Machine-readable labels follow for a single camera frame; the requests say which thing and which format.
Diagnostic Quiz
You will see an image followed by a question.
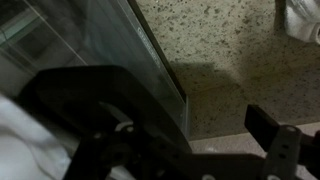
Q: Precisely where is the white grey cloth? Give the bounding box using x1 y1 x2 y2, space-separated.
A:
284 0 320 45

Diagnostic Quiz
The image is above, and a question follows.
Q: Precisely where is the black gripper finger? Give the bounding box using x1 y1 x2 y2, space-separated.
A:
243 104 282 153

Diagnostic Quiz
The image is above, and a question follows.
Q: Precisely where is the silver black toaster oven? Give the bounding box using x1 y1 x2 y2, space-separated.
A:
0 0 192 158

